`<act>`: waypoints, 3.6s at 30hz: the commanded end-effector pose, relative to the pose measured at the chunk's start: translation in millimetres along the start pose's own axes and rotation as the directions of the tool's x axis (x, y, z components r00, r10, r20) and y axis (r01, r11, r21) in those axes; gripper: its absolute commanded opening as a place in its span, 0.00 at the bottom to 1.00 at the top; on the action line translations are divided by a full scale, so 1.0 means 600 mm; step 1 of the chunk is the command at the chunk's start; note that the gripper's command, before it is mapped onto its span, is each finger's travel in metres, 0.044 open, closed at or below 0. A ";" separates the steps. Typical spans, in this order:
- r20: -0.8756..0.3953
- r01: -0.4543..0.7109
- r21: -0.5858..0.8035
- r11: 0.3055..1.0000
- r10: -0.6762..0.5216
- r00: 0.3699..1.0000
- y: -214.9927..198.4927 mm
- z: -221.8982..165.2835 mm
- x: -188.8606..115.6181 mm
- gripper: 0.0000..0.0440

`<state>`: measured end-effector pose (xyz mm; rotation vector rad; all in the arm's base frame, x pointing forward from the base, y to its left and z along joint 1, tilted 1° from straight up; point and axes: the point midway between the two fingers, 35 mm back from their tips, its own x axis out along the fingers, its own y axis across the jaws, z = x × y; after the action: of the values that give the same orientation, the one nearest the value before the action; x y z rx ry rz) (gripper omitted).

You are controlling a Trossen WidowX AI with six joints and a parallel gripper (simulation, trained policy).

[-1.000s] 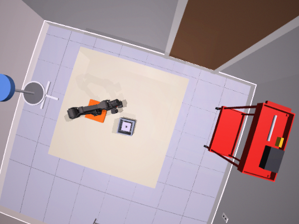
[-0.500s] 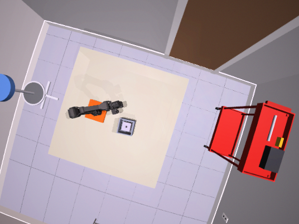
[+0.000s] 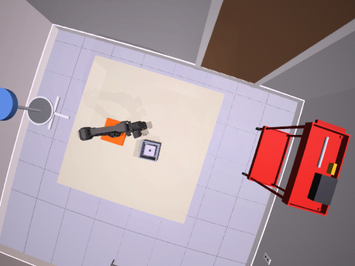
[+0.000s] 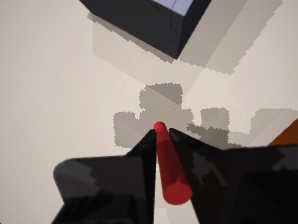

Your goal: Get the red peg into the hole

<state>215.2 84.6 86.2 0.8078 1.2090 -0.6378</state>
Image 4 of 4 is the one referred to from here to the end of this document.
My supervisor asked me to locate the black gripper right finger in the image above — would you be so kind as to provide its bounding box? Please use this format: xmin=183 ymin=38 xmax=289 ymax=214
xmin=169 ymin=128 xmax=298 ymax=224

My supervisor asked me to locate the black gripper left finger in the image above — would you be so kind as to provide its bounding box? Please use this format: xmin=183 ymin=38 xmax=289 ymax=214
xmin=53 ymin=129 xmax=157 ymax=224

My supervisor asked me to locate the red peg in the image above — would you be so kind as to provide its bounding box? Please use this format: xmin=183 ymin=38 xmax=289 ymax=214
xmin=154 ymin=122 xmax=192 ymax=205

